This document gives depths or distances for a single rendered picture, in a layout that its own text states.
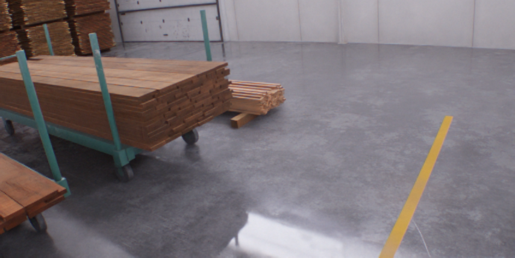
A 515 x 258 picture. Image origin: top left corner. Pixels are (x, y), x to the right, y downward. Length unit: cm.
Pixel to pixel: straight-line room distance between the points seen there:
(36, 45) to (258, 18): 560
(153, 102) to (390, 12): 602
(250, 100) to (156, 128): 156
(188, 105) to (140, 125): 43
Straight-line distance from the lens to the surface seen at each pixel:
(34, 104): 248
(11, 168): 288
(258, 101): 393
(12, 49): 1026
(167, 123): 274
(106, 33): 1145
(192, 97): 289
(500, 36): 768
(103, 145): 310
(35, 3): 1045
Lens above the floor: 148
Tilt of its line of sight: 20 degrees down
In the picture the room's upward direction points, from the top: 6 degrees counter-clockwise
